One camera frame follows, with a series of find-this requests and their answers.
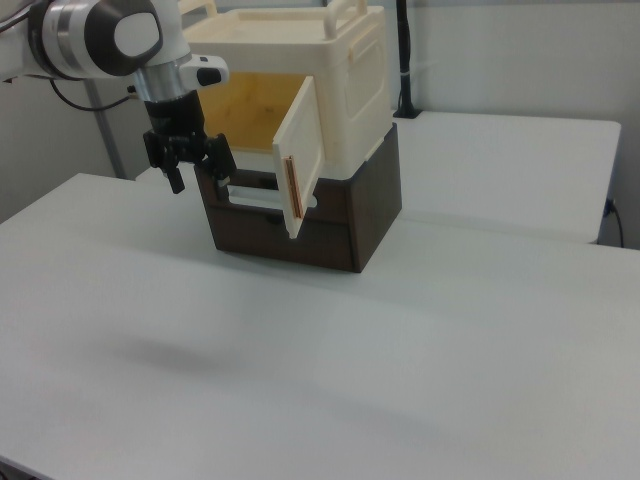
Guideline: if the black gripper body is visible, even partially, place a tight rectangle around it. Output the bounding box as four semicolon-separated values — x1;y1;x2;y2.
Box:
143;92;207;165

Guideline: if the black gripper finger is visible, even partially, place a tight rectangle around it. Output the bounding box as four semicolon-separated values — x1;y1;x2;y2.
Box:
199;131;238;190
142;128;188;196

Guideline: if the copper door handle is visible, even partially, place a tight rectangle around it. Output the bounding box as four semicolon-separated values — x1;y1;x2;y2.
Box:
283;155;305;220

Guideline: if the cream plastic cabinet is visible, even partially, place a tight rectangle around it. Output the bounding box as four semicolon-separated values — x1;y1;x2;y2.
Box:
177;0;392;181

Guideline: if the cream cabinet side door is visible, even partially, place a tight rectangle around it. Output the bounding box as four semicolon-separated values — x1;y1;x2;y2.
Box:
344;32;390;126

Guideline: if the dark brown drawer box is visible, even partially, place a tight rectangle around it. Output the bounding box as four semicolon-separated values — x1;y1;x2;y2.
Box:
193;122;403;274

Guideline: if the white drawer handle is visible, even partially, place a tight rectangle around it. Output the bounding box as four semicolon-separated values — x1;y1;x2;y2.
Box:
227;183;320;211

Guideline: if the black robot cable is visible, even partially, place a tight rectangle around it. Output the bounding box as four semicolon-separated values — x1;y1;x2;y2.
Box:
48;77;137;112

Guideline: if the cream cabinet carrying handle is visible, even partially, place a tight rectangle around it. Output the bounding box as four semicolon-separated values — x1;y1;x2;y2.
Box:
323;0;368;39
177;0;219;16

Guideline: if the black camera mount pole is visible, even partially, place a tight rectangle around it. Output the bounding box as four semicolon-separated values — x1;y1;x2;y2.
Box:
391;0;424;120

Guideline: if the black power cable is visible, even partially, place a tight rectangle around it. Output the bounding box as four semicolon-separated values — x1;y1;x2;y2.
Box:
603;198;627;247

